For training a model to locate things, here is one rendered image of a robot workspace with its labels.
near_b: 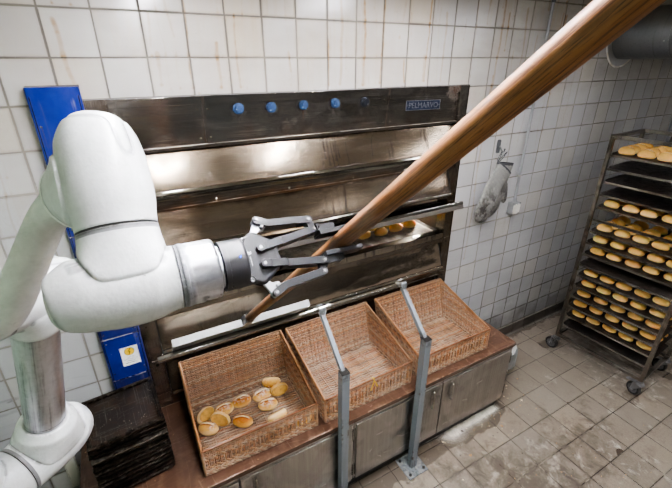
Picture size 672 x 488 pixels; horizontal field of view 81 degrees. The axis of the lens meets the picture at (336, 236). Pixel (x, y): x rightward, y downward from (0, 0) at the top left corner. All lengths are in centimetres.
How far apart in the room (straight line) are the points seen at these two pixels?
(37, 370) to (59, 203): 74
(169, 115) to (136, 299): 132
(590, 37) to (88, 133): 53
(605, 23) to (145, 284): 52
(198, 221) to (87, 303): 139
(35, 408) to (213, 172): 105
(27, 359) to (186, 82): 111
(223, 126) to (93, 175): 131
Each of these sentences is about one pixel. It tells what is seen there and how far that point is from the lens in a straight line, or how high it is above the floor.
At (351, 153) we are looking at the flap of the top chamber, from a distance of 211.
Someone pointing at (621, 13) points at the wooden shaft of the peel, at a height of 226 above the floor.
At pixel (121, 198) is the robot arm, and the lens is 56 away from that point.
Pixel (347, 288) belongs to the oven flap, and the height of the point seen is 98.
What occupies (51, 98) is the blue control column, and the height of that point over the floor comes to 211.
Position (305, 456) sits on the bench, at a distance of 220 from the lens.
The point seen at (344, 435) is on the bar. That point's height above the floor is 57.
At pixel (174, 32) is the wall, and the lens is 179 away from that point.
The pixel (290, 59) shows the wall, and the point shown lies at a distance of 191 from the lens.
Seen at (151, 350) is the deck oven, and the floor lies 95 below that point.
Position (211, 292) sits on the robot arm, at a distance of 58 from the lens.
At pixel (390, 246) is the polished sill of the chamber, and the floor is 118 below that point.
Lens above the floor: 224
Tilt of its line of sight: 24 degrees down
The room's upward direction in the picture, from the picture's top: straight up
